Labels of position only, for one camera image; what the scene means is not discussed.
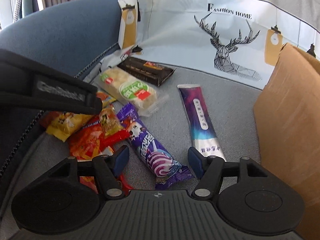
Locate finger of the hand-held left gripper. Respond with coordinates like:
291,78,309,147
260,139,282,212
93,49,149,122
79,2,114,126
86,89,103,115

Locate large red snack packet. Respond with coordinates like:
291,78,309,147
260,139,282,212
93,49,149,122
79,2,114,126
68,121,131,161

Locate black snack packet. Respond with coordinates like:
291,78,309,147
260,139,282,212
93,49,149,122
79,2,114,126
117,56,176,87

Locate small red snack packet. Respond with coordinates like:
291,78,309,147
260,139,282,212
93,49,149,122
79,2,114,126
79,174,132,194

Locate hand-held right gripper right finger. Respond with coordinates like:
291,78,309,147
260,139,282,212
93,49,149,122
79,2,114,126
187,147,272,198

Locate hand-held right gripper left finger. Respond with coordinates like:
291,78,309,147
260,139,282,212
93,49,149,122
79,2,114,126
49,145,130,198

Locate clear cracker packet green label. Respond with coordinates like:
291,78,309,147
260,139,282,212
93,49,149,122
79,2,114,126
98,66,160,117

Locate small clear orange packet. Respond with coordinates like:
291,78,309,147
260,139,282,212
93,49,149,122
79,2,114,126
98,106,124,137

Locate brown cardboard box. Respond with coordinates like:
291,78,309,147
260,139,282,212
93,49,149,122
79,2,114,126
253,42,320,240

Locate orange snack packet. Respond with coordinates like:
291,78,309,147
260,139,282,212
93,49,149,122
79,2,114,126
96,91,117,106

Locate deer printed grey cloth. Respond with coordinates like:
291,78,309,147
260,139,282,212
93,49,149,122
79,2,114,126
100,0,320,91

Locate yellow snack packet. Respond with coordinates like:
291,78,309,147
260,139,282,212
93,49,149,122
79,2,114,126
46,111,93,142

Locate white braided hose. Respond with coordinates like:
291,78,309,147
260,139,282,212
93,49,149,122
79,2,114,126
12,0,28,23

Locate purple swirl candy packet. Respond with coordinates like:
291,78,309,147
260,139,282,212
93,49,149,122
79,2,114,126
117,103,196,191

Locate long purple white packet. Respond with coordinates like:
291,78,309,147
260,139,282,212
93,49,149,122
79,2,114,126
177,84,227,162

